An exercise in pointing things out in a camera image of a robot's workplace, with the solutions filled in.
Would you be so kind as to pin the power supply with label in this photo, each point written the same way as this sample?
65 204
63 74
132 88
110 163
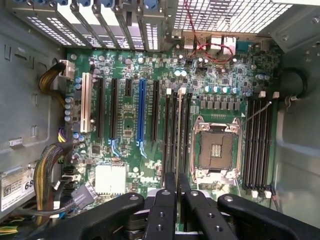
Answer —
12 190

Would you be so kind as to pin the green Dell motherboard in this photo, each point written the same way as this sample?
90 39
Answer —
130 120

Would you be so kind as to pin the RAM memory stick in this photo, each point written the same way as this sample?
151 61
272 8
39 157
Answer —
183 140

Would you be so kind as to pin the short black expansion slot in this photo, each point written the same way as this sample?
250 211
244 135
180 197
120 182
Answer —
128 88

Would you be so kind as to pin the long black expansion slot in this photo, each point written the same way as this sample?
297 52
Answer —
100 110
114 110
155 110

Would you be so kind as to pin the silver rear port block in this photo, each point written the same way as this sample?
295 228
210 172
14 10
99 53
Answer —
215 43
229 43

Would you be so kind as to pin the black RAM slot white clips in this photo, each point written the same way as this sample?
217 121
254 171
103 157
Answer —
268 140
255 140
167 130

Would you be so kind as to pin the thin metal locking lever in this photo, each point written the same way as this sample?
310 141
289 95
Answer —
258 112

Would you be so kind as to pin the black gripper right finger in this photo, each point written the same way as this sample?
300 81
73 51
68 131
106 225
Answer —
200 215

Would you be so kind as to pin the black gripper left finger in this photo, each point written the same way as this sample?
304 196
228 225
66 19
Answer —
163 215

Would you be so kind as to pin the silver CPU socket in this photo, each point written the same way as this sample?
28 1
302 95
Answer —
216 150

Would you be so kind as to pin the grey metal PC case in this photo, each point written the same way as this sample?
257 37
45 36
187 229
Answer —
20 100

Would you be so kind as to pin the silver chipset heat sink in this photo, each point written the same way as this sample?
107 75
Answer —
110 178

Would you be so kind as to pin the blue expansion slot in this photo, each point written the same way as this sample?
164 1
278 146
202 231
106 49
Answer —
141 110

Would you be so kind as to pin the white expansion slot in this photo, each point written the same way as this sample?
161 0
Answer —
86 105

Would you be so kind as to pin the metal slot cover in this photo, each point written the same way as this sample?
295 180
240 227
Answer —
151 35
75 25

